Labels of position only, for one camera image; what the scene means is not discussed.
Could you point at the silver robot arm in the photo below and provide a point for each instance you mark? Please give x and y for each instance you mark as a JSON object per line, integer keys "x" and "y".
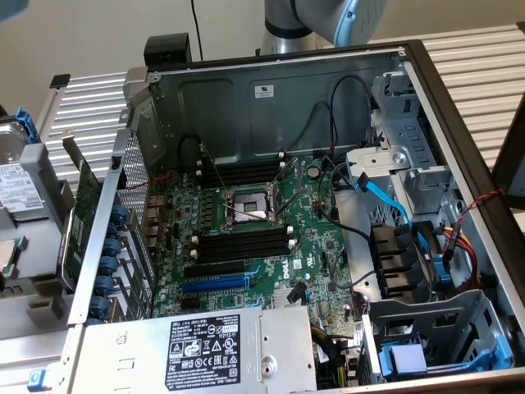
{"x": 283, "y": 24}

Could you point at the metal CPU socket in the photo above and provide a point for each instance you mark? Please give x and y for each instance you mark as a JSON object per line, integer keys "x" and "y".
{"x": 250, "y": 205}

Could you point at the thin metal locking lever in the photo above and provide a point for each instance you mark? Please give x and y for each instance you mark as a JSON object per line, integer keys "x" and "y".
{"x": 217, "y": 172}
{"x": 246, "y": 212}

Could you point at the round coin battery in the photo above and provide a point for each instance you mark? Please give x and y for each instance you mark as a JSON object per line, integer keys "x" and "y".
{"x": 313, "y": 171}

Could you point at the green motherboard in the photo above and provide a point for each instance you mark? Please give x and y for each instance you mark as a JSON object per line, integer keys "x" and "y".
{"x": 303, "y": 238}

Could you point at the long black expansion slot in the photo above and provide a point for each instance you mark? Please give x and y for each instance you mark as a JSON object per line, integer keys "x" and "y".
{"x": 215, "y": 270}

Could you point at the silver PC case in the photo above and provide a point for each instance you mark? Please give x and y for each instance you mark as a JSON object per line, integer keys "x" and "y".
{"x": 229, "y": 115}

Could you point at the blue expansion slot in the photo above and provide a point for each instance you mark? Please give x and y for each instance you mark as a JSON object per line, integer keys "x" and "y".
{"x": 215, "y": 284}

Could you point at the silver finned heatsink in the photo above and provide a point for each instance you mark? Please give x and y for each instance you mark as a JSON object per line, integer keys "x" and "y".
{"x": 281, "y": 299}

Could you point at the short black expansion slot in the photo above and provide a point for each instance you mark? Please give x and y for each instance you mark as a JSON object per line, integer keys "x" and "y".
{"x": 190, "y": 303}

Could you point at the blue card retention clip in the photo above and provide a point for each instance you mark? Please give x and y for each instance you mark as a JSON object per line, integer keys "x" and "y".
{"x": 108, "y": 265}
{"x": 99, "y": 306}
{"x": 120, "y": 214}
{"x": 104, "y": 284}
{"x": 111, "y": 247}

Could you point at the black fan shroud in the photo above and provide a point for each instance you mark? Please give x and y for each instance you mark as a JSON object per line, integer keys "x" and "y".
{"x": 393, "y": 262}

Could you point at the grey optical drive cage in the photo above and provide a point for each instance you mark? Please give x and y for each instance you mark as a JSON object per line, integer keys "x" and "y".
{"x": 410, "y": 131}

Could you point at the black box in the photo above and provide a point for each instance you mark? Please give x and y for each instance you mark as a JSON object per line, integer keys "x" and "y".
{"x": 164, "y": 49}

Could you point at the green graphics card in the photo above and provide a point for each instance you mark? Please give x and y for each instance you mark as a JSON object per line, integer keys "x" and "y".
{"x": 84, "y": 213}

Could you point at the silver power supply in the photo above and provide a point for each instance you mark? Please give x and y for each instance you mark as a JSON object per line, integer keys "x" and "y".
{"x": 123, "y": 357}

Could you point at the blue plastic disk caddy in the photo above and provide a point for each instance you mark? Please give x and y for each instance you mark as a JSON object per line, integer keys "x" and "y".
{"x": 406, "y": 359}

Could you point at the small black block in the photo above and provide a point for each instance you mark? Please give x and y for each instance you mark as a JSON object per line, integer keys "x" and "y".
{"x": 60, "y": 81}

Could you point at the grey metal disk bay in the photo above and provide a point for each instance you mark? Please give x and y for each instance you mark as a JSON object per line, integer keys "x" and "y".
{"x": 471, "y": 312}

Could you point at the silver hard disk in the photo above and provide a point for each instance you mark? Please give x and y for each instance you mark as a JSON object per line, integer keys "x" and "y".
{"x": 16, "y": 189}

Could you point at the blue disk carrier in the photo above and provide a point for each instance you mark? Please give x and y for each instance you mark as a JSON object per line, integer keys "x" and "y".
{"x": 26, "y": 123}

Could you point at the dark side panel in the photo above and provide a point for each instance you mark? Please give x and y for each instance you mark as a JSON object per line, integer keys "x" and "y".
{"x": 512, "y": 156}

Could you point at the silver CPU chip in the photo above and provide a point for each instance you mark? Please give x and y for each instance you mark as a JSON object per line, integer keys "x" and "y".
{"x": 6, "y": 256}

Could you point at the blue plastic latch button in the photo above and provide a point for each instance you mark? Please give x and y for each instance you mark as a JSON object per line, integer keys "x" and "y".
{"x": 37, "y": 379}

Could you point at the silver drive bracket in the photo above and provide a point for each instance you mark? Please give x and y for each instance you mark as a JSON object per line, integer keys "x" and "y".
{"x": 377, "y": 160}

